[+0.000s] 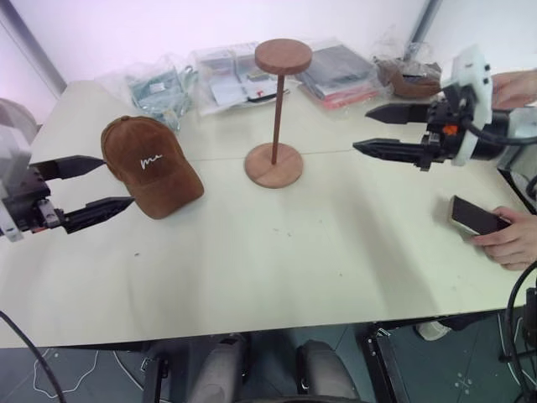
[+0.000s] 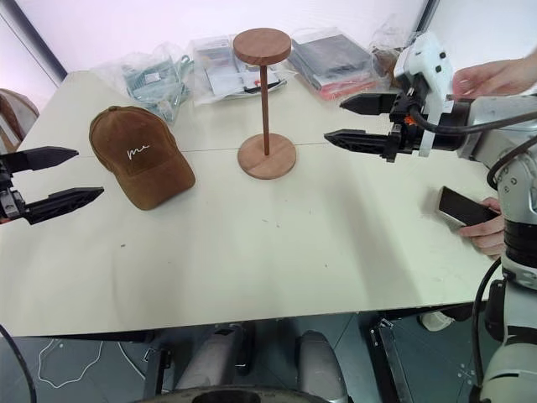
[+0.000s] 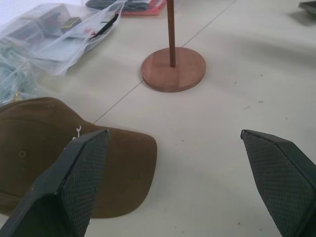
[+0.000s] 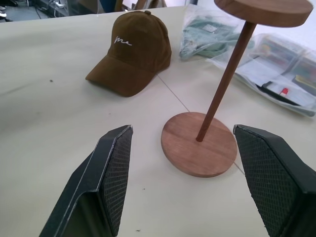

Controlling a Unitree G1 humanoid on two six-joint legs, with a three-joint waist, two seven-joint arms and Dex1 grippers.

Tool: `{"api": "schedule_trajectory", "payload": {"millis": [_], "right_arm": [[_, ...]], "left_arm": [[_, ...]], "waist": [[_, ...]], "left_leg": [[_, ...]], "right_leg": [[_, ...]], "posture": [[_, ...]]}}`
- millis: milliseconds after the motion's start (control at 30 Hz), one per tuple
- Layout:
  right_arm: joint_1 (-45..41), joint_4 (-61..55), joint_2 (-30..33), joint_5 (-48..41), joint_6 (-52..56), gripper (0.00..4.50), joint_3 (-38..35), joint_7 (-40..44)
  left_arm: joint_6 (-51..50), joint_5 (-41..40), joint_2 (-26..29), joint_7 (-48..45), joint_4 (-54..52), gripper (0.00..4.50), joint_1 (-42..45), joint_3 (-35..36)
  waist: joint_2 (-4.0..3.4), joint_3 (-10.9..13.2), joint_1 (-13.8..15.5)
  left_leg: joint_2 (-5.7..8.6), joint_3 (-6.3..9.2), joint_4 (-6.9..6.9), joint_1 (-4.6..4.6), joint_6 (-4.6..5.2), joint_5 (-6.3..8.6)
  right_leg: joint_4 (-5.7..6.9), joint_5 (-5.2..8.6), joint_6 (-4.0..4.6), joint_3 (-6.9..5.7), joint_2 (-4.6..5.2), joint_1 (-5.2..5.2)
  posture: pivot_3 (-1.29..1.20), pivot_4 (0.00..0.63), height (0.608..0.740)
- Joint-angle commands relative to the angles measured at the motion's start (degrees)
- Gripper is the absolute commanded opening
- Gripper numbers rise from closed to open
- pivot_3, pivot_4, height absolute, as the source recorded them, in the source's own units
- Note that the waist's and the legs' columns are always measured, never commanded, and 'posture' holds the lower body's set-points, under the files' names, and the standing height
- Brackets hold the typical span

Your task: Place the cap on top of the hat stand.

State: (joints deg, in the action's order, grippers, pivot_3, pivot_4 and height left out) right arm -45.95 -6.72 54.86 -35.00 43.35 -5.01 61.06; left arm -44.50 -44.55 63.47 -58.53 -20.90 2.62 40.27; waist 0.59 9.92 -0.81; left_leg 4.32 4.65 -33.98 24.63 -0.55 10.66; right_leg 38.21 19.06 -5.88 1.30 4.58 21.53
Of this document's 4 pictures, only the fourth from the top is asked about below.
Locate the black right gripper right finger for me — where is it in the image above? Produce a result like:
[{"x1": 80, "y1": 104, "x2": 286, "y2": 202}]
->
[{"x1": 233, "y1": 124, "x2": 316, "y2": 237}]

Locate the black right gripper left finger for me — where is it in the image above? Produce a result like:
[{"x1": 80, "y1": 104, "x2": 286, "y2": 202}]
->
[{"x1": 38, "y1": 124, "x2": 134, "y2": 237}]

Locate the wooden hat stand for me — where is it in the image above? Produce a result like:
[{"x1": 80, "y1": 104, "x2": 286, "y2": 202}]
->
[{"x1": 160, "y1": 0, "x2": 314, "y2": 178}]

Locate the clear bag with colourful items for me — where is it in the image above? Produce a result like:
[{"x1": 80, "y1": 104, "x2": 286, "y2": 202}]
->
[{"x1": 206, "y1": 33, "x2": 316, "y2": 119}]

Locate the brown baseball cap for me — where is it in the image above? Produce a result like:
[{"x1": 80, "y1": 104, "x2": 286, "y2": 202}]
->
[{"x1": 85, "y1": 10, "x2": 172, "y2": 98}]

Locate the clear bag with teal item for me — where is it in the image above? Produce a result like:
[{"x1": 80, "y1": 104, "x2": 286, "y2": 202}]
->
[{"x1": 178, "y1": 4, "x2": 255, "y2": 62}]

